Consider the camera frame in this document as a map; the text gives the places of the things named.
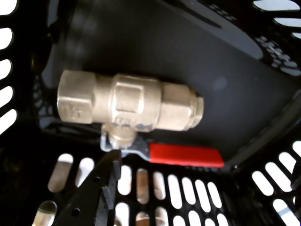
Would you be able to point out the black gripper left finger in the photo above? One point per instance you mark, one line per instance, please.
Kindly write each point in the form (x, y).
(94, 195)

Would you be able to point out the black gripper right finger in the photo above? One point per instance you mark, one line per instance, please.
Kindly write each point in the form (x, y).
(297, 179)

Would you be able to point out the black slotted plastic basket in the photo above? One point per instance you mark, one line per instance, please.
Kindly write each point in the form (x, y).
(164, 58)

